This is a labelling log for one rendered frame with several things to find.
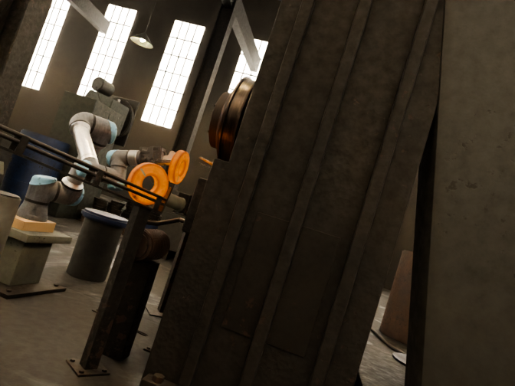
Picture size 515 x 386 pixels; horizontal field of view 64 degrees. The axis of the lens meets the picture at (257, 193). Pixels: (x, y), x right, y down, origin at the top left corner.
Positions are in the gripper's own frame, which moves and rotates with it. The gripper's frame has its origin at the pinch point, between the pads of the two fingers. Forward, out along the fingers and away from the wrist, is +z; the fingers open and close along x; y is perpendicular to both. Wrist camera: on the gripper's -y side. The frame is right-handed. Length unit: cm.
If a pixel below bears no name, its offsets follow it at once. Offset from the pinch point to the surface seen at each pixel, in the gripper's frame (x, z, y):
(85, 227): 66, -85, -33
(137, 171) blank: -42.1, -0.7, -10.0
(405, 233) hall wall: 1013, 299, -33
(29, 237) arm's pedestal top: -1, -73, -37
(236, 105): -8.6, 27.2, 24.4
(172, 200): -28.6, 8.0, -19.0
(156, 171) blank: -36.0, 4.0, -9.0
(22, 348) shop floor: -42, -41, -75
